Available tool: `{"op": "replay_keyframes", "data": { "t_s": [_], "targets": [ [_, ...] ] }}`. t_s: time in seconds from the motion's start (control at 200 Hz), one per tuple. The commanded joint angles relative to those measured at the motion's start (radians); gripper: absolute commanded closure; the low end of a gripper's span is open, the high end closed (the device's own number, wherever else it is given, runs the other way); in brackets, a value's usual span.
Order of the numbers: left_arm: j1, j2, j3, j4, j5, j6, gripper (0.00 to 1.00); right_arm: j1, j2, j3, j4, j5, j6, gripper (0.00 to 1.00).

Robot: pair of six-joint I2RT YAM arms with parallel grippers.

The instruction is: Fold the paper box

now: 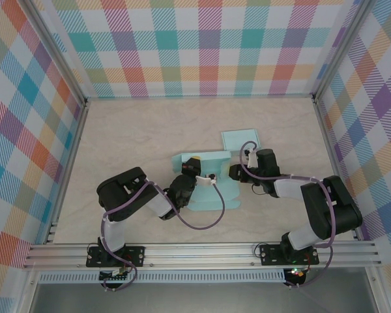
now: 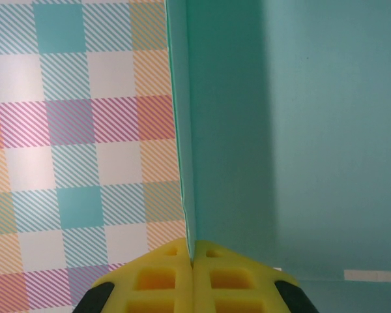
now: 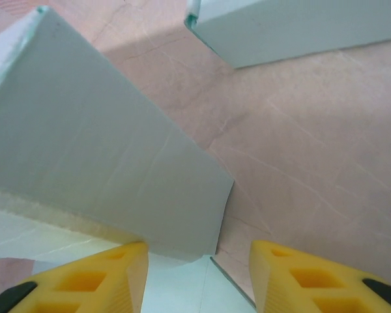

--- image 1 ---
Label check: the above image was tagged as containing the white slotted cable tray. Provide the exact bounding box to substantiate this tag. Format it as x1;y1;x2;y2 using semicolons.
38;269;286;284

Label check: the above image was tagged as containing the aluminium corner post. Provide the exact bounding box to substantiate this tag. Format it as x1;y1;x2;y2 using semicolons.
25;0;89;104
312;0;374;98

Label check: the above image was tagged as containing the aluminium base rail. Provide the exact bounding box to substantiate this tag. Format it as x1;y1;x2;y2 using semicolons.
22;241;381;271

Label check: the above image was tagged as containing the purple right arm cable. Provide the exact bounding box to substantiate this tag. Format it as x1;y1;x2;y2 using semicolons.
240;140;338;290

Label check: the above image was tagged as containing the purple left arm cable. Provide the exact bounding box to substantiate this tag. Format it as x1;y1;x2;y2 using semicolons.
100;181;227;291

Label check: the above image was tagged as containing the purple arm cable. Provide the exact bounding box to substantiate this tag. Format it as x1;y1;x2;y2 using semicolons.
100;181;227;291
240;140;338;290

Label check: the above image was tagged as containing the small controller board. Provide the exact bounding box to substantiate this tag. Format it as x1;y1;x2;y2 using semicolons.
285;267;308;287
99;267;133;282

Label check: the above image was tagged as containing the light teal paper box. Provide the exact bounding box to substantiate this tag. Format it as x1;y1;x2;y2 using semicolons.
220;129;261;154
171;151;242;212

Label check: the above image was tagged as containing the aluminium side rail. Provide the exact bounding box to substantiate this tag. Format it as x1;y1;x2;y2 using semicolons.
44;97;89;245

